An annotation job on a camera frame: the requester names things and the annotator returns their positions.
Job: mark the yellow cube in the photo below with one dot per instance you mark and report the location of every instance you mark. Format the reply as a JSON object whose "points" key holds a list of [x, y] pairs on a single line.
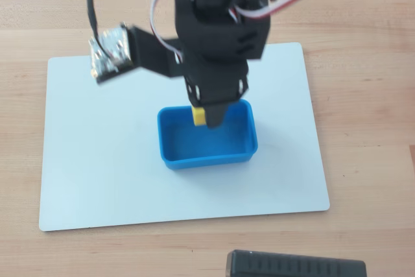
{"points": [[198, 117]]}

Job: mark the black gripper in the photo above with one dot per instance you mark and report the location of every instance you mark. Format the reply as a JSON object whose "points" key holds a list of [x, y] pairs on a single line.
{"points": [[216, 90]]}

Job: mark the blue rectangular bin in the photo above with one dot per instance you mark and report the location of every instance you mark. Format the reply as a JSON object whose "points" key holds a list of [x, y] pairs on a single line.
{"points": [[207, 147]]}

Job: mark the white rectangular mat board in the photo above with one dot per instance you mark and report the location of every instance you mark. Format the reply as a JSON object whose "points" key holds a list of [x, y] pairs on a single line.
{"points": [[97, 160]]}

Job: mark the wrist camera board with mount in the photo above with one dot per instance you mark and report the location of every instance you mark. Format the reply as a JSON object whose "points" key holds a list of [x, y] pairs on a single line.
{"points": [[111, 50]]}

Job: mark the black ribbed box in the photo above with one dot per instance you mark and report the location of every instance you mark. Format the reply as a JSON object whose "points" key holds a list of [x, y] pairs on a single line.
{"points": [[291, 265]]}

